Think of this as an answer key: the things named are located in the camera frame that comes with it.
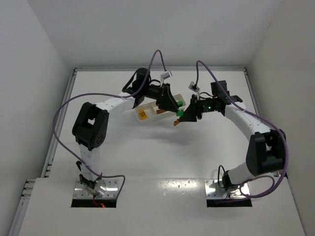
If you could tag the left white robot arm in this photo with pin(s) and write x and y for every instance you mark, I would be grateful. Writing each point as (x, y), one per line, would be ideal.
(91, 124)

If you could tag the metal base plate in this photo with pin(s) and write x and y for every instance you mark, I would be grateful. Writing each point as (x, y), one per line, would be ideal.
(215, 192)
(105, 189)

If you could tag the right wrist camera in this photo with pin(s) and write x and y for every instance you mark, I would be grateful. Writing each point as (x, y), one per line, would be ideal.
(194, 87)

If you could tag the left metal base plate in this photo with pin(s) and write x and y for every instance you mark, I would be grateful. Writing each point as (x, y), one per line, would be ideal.
(105, 189)

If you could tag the white three-compartment tray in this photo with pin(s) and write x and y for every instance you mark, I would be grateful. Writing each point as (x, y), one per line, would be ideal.
(151, 108)

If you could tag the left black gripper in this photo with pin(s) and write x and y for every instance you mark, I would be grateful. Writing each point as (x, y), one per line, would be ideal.
(163, 96)

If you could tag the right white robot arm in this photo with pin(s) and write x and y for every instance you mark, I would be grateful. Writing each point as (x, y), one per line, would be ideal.
(265, 152)

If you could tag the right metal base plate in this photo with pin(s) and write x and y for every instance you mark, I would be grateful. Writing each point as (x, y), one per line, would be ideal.
(215, 192)

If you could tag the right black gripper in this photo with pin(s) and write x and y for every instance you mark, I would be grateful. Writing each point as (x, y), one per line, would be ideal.
(195, 107)

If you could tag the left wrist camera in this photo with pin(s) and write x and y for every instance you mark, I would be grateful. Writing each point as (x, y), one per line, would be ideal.
(164, 76)

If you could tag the yellow curved lego brick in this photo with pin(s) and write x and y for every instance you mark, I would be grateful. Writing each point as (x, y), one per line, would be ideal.
(142, 115)

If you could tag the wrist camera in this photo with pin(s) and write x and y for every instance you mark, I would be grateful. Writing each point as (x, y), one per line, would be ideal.
(194, 87)
(164, 76)

